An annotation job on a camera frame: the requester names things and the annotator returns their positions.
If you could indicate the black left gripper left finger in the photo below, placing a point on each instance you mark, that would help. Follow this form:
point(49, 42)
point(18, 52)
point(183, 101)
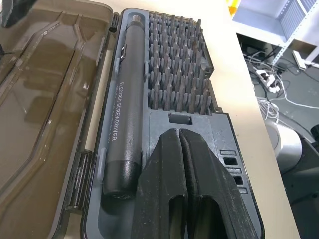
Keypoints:
point(159, 179)

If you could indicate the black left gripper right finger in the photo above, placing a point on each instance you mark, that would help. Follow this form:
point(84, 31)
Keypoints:
point(211, 179)

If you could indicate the dark grey screwdriver bit case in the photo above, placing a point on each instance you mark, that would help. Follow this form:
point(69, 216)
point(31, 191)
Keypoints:
point(224, 139)

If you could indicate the steel screwdriver bit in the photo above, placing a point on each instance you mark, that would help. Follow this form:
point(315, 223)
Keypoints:
point(206, 98)
point(194, 98)
point(155, 97)
point(169, 97)
point(182, 95)

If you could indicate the grey electric screwdriver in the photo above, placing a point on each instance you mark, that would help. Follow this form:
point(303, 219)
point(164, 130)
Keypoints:
point(127, 104)

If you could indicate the smoky transparent case lid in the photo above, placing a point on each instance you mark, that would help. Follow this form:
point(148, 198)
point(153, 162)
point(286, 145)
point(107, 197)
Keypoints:
point(45, 99)

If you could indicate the white cylindrical bin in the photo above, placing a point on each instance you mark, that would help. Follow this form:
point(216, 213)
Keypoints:
point(281, 147)

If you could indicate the black rounded machine part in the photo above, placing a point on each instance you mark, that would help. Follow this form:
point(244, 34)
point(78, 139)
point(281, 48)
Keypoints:
point(307, 179)

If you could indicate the white power strip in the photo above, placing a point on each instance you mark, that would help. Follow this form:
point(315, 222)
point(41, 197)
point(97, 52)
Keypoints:
point(268, 79)

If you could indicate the white flat adapter box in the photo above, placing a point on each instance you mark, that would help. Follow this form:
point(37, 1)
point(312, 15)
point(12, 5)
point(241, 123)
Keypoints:
point(299, 59)

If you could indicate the white metal shelf rack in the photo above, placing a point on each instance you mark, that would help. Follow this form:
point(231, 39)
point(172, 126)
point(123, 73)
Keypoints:
point(286, 47)

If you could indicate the orange object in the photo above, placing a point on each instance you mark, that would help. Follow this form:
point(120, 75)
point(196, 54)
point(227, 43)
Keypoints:
point(232, 7)

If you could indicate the black blurred object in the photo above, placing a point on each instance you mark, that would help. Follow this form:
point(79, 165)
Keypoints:
point(15, 12)

